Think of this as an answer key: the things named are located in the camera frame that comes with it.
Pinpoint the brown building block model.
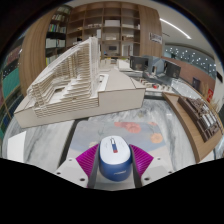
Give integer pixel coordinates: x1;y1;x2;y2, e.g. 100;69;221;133
177;96;223;143

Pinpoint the white stepped architectural model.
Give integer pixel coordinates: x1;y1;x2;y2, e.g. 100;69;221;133
13;36;147;129

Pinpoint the small white model board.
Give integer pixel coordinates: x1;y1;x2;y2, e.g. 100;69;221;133
139;77;176;94

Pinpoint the group of small ceiling lights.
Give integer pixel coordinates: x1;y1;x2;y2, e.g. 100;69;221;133
164;44;214;67

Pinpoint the grey box architectural model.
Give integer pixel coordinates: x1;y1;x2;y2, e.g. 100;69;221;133
129;55;182;80

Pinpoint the white and blue computer mouse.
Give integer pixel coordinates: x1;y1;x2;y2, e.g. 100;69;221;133
98;135;133;182

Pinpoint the long ceiling light strip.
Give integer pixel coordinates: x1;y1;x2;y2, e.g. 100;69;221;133
159;17;193;40

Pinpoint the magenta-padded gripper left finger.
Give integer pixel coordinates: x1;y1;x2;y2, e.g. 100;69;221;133
54;143;101;189

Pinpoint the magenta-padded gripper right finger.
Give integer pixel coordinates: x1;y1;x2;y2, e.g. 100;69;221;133
128;143;175;189

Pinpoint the white poster sign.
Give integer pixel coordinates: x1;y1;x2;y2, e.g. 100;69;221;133
148;32;163;45

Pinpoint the dark shelf unit with books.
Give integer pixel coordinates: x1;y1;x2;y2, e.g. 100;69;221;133
44;4;73;67

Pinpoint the white paper sheet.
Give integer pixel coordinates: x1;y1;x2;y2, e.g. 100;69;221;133
6;130;27;164

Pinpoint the wooden shelf unit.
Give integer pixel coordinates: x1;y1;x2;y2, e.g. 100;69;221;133
65;1;163;62

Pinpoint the pale blue printed mouse pad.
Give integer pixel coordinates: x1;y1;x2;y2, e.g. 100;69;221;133
66;119;174;168

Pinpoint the wooden model base board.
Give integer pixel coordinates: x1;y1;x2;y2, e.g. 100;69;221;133
162;92;224;164

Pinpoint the red wall sign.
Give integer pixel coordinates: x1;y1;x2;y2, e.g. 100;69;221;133
206;88;214;104

